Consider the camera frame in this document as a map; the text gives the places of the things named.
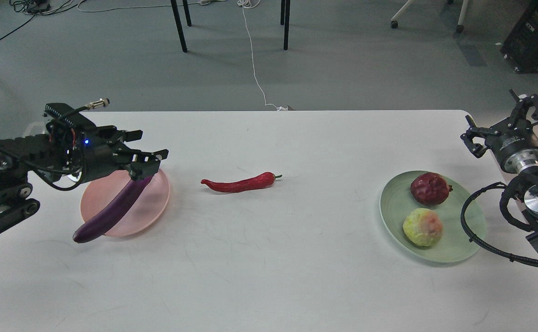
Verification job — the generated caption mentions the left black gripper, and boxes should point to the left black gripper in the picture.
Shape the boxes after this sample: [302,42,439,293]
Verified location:
[67,127,168,184]

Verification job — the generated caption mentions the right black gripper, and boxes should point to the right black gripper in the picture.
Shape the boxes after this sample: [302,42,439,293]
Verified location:
[460,89,538,175]

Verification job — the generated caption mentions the purple eggplant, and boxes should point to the purple eggplant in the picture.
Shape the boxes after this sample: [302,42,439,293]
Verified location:
[72,176,154,243]

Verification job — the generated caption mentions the dark red pomegranate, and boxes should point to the dark red pomegranate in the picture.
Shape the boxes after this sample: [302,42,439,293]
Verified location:
[410,172,453,206]

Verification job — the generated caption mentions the yellow green peach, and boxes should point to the yellow green peach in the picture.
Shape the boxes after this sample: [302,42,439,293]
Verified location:
[402,208,444,247]

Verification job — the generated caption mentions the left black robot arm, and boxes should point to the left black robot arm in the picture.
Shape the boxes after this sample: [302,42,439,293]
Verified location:
[0,99,168,243]

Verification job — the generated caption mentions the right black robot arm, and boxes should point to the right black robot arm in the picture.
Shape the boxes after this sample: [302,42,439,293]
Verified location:
[460,90,538,267]

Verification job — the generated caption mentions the pink plate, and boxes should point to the pink plate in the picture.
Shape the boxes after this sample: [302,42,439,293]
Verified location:
[80,169,171,237]

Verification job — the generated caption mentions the green plate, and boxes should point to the green plate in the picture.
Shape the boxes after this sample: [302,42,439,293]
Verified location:
[379,171,479,263]

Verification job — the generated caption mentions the red chili pepper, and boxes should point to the red chili pepper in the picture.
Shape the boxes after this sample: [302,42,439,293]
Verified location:
[201,172,282,193]

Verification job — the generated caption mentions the white office chair base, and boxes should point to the white office chair base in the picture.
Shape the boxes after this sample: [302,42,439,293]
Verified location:
[391,0,471,34]

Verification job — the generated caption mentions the black table legs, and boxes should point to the black table legs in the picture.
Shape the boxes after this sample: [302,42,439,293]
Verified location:
[170,0,292,53]

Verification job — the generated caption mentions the black cables on floor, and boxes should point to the black cables on floor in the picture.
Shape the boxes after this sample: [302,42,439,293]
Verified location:
[0,0,214,52]

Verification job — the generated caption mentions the white cable on floor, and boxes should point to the white cable on floor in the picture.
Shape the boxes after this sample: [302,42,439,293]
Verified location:
[238,0,293,112]

